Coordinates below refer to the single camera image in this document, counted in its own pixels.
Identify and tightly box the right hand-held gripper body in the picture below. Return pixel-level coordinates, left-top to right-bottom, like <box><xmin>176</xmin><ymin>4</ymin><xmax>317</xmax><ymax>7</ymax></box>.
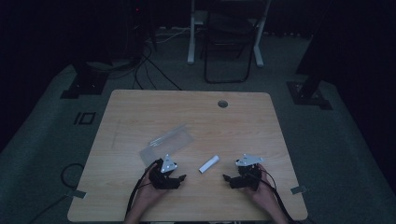
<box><xmin>230</xmin><ymin>152</ymin><xmax>265</xmax><ymax>191</ymax></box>

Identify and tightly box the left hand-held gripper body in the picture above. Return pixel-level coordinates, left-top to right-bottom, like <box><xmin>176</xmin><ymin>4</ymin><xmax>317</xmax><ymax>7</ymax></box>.
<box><xmin>148</xmin><ymin>153</ymin><xmax>182</xmax><ymax>191</ymax></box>

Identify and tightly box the person's left hand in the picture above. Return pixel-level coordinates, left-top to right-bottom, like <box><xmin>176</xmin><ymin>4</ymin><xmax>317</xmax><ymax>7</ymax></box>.
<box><xmin>135</xmin><ymin>167</ymin><xmax>172</xmax><ymax>206</ymax></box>

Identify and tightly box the person's right hand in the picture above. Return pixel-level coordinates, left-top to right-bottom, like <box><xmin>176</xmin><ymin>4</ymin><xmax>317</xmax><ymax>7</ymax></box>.
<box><xmin>246</xmin><ymin>163</ymin><xmax>278</xmax><ymax>210</ymax></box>

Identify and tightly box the small white tube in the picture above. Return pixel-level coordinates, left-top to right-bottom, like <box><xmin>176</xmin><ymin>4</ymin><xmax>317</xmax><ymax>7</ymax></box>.
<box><xmin>198</xmin><ymin>154</ymin><xmax>221</xmax><ymax>175</ymax></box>

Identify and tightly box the clear plastic bag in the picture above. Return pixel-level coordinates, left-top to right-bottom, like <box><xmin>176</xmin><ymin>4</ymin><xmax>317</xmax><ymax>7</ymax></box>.
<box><xmin>138</xmin><ymin>123</ymin><xmax>196</xmax><ymax>168</ymax></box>

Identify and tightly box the grey floor tape piece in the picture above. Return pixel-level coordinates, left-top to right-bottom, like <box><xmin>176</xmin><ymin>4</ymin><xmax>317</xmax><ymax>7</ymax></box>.
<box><xmin>290</xmin><ymin>185</ymin><xmax>308</xmax><ymax>196</ymax></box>
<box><xmin>65</xmin><ymin>189</ymin><xmax>88</xmax><ymax>200</ymax></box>

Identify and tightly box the black stand with base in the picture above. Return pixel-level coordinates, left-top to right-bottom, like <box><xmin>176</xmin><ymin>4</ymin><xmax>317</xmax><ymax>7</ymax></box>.
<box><xmin>285</xmin><ymin>0</ymin><xmax>333</xmax><ymax>111</ymax></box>

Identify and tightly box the black stand base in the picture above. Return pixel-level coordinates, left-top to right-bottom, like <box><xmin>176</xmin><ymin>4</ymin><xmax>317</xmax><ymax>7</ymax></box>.
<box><xmin>60</xmin><ymin>60</ymin><xmax>110</xmax><ymax>100</ymax></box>

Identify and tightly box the black folding chair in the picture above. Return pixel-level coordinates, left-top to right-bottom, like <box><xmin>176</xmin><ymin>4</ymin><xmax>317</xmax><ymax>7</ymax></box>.
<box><xmin>203</xmin><ymin>6</ymin><xmax>256</xmax><ymax>85</ymax></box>

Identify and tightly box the dark equipment tower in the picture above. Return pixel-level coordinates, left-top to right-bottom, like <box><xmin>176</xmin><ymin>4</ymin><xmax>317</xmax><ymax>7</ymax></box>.
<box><xmin>122</xmin><ymin>0</ymin><xmax>158</xmax><ymax>62</ymax></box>

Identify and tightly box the black floor cable loop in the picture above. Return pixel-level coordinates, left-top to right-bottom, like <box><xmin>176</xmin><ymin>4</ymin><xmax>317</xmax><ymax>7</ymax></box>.
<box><xmin>28</xmin><ymin>162</ymin><xmax>86</xmax><ymax>224</ymax></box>

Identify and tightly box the black floor cables bundle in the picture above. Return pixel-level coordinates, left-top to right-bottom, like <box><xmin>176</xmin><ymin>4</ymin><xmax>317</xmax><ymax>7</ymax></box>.
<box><xmin>132</xmin><ymin>43</ymin><xmax>184</xmax><ymax>91</ymax></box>

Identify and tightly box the white floor cable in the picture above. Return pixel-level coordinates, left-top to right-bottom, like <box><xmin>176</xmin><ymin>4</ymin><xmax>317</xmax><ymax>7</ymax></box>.
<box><xmin>148</xmin><ymin>26</ymin><xmax>191</xmax><ymax>45</ymax></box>

